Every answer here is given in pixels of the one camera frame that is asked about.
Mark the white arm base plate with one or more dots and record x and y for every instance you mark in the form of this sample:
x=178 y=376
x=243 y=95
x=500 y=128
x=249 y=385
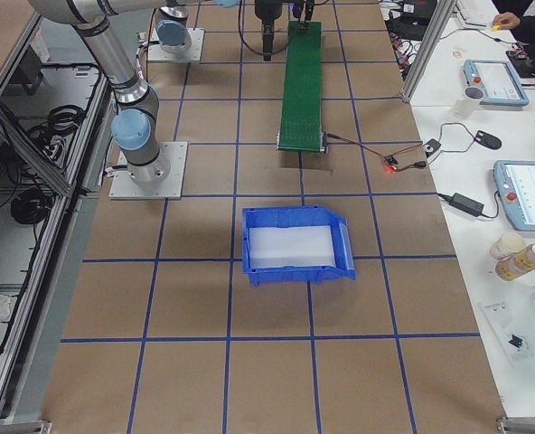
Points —
x=195 y=50
x=162 y=179

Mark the blue plastic bin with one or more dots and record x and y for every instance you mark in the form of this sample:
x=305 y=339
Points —
x=295 y=244

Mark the teach pendant tablet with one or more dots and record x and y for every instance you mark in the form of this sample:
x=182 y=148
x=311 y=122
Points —
x=498 y=81
x=515 y=181

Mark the beige lidded cup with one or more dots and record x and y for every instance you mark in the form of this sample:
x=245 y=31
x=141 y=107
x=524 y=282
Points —
x=509 y=243

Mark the near teach pendant tablet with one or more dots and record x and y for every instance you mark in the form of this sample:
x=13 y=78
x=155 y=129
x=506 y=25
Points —
x=515 y=181

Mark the white mug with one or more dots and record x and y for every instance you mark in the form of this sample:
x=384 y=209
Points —
x=469 y=101

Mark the green conveyor belt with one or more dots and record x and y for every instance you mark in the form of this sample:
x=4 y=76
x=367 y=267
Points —
x=301 y=127

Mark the black power brick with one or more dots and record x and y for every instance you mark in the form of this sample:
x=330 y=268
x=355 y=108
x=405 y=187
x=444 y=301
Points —
x=466 y=204

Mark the far teach pendant tablet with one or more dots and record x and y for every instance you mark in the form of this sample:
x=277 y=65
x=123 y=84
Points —
x=498 y=81

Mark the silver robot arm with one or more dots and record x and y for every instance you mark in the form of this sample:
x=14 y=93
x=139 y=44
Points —
x=176 y=14
x=134 y=127

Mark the yellow drink can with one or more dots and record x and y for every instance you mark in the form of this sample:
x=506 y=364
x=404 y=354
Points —
x=517 y=265

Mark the small red led board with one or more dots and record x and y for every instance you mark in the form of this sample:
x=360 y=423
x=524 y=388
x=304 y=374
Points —
x=390 y=164

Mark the aluminium frame post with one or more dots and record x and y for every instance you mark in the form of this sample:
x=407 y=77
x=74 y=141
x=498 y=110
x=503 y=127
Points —
x=437 y=25

